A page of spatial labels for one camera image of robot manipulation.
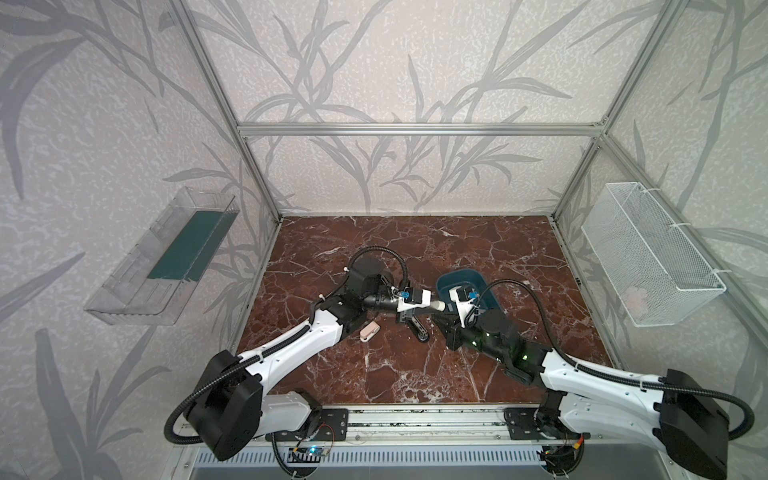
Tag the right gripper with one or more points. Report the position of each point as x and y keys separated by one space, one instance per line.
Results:
x=455 y=321

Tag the teal plastic tray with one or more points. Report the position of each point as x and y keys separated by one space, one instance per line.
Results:
x=459 y=278

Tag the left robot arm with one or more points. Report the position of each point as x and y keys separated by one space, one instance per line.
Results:
x=233 y=401

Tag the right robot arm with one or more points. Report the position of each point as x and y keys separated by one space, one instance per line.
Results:
x=672 y=414

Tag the pink object in basket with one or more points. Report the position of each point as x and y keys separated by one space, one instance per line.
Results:
x=635 y=300

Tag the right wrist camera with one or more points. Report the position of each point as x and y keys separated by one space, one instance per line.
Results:
x=465 y=299

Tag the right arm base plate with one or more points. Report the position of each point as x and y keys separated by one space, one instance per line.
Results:
x=521 y=424

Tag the aluminium mounting rail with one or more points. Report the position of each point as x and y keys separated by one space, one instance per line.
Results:
x=420 y=427

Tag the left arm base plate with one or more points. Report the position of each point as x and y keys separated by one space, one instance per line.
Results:
x=329 y=424

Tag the white wire mesh basket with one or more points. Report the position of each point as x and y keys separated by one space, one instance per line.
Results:
x=639 y=244

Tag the clear plastic wall bin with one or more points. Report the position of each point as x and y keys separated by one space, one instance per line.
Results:
x=152 y=285

